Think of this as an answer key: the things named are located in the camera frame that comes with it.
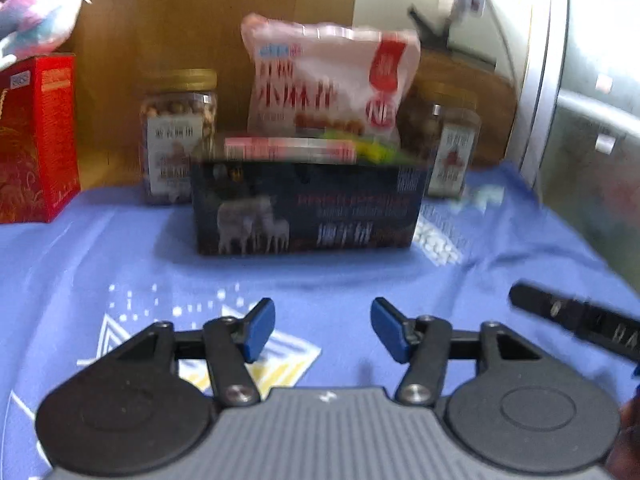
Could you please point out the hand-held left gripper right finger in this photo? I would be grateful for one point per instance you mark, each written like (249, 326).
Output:
(387, 325)

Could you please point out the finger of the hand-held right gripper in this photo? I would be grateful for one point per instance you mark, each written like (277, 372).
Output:
(542, 305)

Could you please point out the wooden headboard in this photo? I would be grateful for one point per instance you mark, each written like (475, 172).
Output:
(175, 20)

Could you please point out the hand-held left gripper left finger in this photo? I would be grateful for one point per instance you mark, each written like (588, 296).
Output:
(260, 327)

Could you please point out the red gift box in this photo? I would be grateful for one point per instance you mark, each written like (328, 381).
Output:
(35, 150)

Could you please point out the blue printed cloth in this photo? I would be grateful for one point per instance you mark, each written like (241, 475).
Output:
(125, 260)

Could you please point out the green snack packet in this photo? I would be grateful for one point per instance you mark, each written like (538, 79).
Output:
(375, 152)

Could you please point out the red white snack packet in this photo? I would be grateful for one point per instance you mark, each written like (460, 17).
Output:
(290, 149)

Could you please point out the dark box with sheep print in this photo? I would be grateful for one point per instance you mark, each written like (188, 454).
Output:
(300, 210)

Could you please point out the pink white plush toy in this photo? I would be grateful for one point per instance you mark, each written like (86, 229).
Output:
(40, 10)

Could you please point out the pink snack bag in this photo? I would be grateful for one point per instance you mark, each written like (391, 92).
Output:
(320, 75)

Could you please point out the grey cabinet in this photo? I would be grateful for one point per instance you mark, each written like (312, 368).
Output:
(600, 185)

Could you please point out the nut jar with gold lid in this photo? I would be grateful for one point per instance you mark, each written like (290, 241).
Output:
(170, 135)
(455, 145)

